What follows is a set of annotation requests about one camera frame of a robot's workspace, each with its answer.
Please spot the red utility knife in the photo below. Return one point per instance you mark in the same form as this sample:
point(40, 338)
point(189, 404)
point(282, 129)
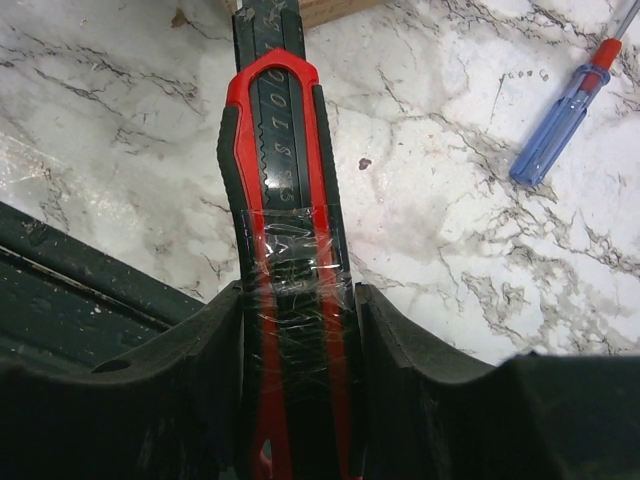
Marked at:
point(302, 402)

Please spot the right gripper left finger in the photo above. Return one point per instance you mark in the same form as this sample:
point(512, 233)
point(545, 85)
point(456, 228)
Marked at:
point(164, 410)

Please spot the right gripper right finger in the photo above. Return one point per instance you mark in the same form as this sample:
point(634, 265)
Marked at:
point(435, 412)

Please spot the black mounting rail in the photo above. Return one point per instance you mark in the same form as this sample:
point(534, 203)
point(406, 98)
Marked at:
point(66, 306)

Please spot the brown cardboard express box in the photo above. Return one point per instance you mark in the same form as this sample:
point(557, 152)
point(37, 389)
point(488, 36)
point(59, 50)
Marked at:
point(314, 13)

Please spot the blue red screwdriver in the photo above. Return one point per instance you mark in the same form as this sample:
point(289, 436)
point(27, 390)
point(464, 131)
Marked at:
point(566, 115)

